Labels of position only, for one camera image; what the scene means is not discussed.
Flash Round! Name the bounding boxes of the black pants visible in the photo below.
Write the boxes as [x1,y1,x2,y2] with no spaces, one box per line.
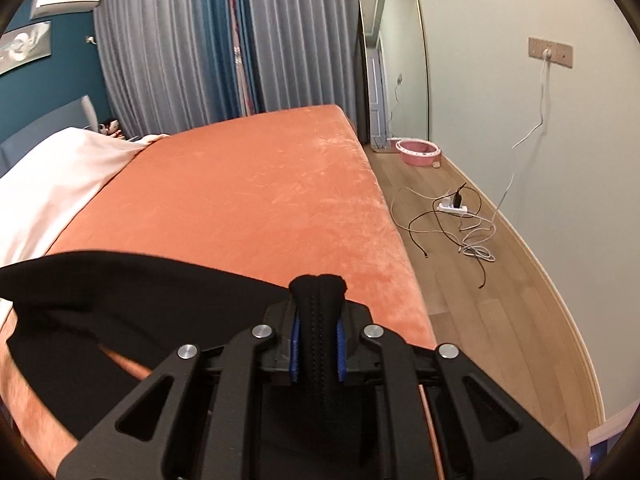
[0,250,350,441]

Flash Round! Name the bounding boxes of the white power strip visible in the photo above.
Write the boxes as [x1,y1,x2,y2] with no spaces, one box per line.
[437,202,469,216]

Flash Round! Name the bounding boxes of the orange velvet bed cover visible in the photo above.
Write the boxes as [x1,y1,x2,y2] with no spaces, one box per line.
[1,105,435,476]

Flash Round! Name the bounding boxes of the pink pet bowl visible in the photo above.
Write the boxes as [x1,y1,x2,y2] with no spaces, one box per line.
[395,138,442,168]

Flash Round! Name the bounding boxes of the white cream blanket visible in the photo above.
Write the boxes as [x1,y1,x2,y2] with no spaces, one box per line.
[0,127,172,321]

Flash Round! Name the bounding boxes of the nightstand clutter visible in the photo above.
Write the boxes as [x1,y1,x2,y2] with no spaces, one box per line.
[99,119,124,138]

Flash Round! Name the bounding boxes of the blue padded headboard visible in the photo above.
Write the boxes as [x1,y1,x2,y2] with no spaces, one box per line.
[0,96,99,177]

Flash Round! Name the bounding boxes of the standing floor mirror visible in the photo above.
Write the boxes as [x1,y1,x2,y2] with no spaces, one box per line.
[359,0,430,153]

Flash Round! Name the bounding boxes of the grey blue curtain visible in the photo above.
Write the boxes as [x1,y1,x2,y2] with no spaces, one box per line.
[93,0,369,140]

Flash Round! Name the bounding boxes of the white cable from socket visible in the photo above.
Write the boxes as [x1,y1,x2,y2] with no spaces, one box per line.
[458,49,554,262]

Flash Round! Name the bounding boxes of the black floor cable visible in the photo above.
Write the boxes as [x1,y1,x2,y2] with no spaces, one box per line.
[406,181,488,290]

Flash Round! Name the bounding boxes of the beige wall socket plate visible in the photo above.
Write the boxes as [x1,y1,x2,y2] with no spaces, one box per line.
[527,37,574,68]

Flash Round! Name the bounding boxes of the silver wall picture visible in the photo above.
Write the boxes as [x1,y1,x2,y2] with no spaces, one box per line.
[0,21,51,75]

